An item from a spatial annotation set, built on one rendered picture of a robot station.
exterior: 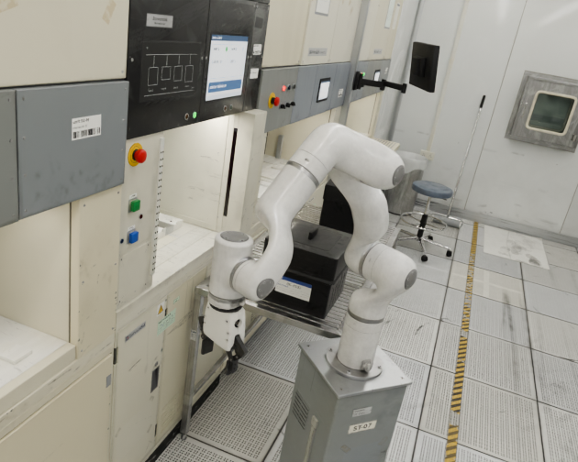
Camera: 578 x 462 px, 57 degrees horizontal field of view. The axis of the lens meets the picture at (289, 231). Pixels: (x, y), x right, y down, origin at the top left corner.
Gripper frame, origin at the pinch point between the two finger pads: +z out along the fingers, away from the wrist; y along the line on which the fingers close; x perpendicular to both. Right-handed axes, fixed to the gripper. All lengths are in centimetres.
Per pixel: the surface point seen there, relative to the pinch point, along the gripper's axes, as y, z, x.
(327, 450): -8, 47, -43
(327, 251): 29, 0, -73
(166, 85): 57, -53, -18
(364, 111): 215, -7, -333
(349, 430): -10, 41, -50
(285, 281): 39, 14, -64
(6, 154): 32, -43, 34
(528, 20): 156, -108, -487
